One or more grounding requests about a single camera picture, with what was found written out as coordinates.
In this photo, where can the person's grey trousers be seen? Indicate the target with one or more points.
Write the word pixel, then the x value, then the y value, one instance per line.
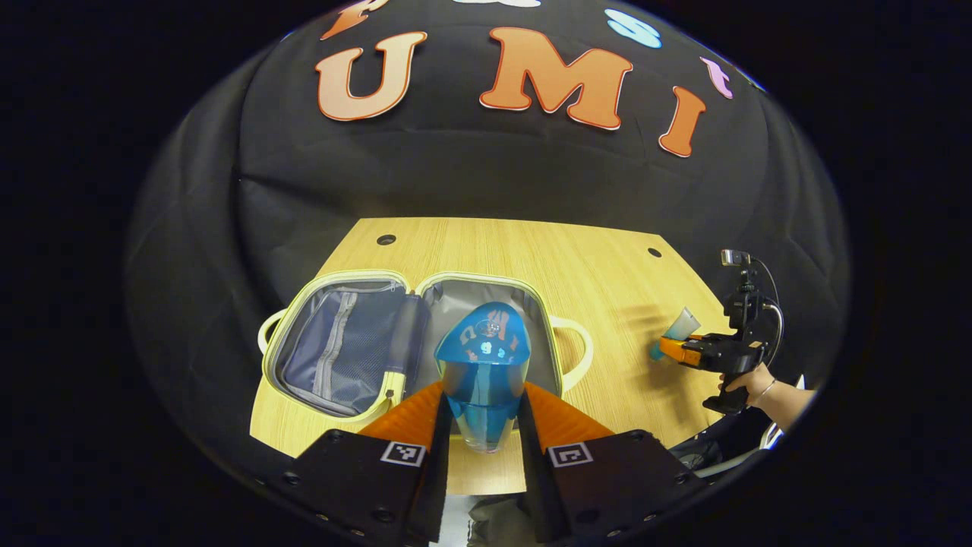
pixel 497 524

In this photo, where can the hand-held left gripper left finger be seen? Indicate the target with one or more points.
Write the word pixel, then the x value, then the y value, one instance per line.
pixel 438 486

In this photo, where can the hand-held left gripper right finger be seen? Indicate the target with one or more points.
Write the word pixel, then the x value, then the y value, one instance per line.
pixel 531 486

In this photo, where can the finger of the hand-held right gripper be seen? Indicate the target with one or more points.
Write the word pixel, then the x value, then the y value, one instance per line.
pixel 680 351

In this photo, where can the clear tube with blue cap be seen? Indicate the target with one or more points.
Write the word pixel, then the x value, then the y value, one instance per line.
pixel 683 325

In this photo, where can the dark seat with white rim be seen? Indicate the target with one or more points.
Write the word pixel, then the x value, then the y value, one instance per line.
pixel 706 454

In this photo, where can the pale green suitcase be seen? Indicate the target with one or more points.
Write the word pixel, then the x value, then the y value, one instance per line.
pixel 342 342

